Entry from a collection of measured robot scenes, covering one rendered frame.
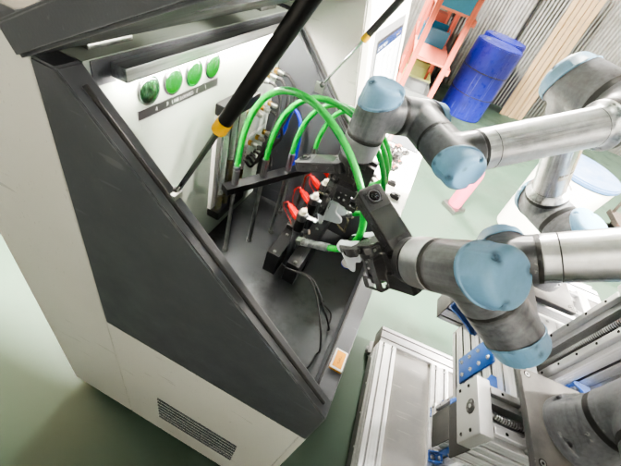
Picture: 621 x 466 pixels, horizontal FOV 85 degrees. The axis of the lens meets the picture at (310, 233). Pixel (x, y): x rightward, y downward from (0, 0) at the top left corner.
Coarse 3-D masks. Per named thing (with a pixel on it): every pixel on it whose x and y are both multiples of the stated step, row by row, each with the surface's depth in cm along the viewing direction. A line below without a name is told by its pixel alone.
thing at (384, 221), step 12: (360, 192) 54; (372, 192) 54; (384, 192) 55; (360, 204) 55; (372, 204) 54; (384, 204) 54; (372, 216) 53; (384, 216) 53; (396, 216) 54; (372, 228) 54; (384, 228) 52; (396, 228) 53; (384, 240) 52; (396, 240) 52
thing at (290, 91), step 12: (264, 96) 68; (300, 96) 62; (252, 108) 72; (324, 108) 60; (252, 120) 75; (336, 132) 59; (240, 144) 80; (348, 144) 59; (240, 156) 83; (348, 156) 59; (360, 180) 59; (360, 216) 62; (360, 228) 63
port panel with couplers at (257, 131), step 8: (272, 72) 94; (280, 72) 97; (264, 80) 90; (272, 80) 99; (264, 88) 97; (272, 88) 102; (264, 104) 103; (272, 104) 104; (264, 112) 105; (256, 120) 102; (264, 120) 108; (256, 128) 105; (264, 128) 111; (256, 136) 107; (248, 144) 105; (256, 144) 104; (248, 152) 108
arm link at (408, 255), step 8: (408, 240) 49; (416, 240) 48; (424, 240) 46; (408, 248) 47; (416, 248) 46; (400, 256) 48; (408, 256) 47; (416, 256) 45; (400, 264) 48; (408, 264) 46; (416, 264) 50; (400, 272) 48; (408, 272) 47; (416, 272) 45; (408, 280) 48; (416, 280) 46; (424, 288) 46
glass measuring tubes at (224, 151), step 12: (228, 96) 82; (216, 108) 79; (240, 120) 88; (228, 132) 83; (240, 132) 90; (216, 144) 85; (228, 144) 89; (216, 156) 88; (228, 156) 92; (216, 168) 92; (228, 168) 94; (240, 168) 102; (216, 180) 95; (228, 180) 98; (216, 192) 97; (240, 192) 109; (216, 204) 100; (228, 204) 104; (216, 216) 101
